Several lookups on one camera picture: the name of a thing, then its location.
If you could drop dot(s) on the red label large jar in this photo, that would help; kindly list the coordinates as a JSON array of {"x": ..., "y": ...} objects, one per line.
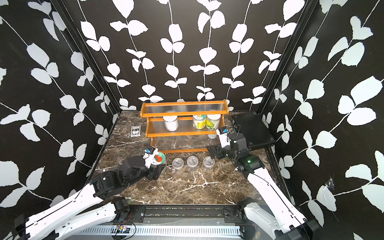
[{"x": 159, "y": 159}]

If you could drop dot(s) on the small seed jar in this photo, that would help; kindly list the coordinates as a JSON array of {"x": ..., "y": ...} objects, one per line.
[
  {"x": 178, "y": 164},
  {"x": 208, "y": 163},
  {"x": 192, "y": 162}
]

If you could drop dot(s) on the green label large jar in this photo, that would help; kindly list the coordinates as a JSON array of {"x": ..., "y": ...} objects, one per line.
[{"x": 213, "y": 121}]

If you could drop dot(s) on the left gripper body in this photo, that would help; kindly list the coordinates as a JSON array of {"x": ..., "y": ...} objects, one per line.
[{"x": 150, "y": 172}]

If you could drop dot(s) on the yellow green label jar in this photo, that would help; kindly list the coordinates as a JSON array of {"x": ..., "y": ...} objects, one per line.
[{"x": 199, "y": 121}]

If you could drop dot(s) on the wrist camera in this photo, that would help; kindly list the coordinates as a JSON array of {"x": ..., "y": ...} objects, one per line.
[
  {"x": 150, "y": 156},
  {"x": 223, "y": 136}
]

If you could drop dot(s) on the black front rail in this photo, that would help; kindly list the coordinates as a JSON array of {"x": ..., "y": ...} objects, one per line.
[{"x": 228, "y": 213}]

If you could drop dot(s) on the white slotted cable duct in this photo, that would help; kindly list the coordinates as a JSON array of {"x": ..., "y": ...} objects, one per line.
[{"x": 166, "y": 231}]

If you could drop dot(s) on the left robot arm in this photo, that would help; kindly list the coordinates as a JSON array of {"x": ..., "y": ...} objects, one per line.
[{"x": 73, "y": 215}]

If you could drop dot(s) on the small black white card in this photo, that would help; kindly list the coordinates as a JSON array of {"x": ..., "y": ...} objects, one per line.
[{"x": 135, "y": 131}]

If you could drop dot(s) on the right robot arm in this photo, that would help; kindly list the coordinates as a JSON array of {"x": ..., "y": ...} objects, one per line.
[{"x": 283, "y": 221}]

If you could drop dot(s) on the black flat case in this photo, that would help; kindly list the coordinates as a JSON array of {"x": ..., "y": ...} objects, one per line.
[{"x": 256, "y": 133}]

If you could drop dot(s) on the small jar behind shelf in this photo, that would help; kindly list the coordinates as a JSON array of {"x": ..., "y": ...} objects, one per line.
[{"x": 211, "y": 136}]

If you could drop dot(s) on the white large jar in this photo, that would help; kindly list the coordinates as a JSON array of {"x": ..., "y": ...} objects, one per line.
[{"x": 171, "y": 123}]

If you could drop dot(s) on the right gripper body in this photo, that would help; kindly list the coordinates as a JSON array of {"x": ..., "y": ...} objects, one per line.
[{"x": 223, "y": 153}]

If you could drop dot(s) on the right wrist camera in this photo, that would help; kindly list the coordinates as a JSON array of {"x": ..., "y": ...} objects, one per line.
[{"x": 223, "y": 136}]

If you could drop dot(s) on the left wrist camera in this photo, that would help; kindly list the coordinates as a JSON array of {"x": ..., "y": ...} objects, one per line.
[{"x": 150, "y": 156}]

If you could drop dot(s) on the small circuit board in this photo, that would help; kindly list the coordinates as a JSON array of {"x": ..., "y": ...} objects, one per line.
[{"x": 122, "y": 230}]

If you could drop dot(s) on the orange wooden shelf rack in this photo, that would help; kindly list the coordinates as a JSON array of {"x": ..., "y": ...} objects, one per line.
[{"x": 156, "y": 128}]

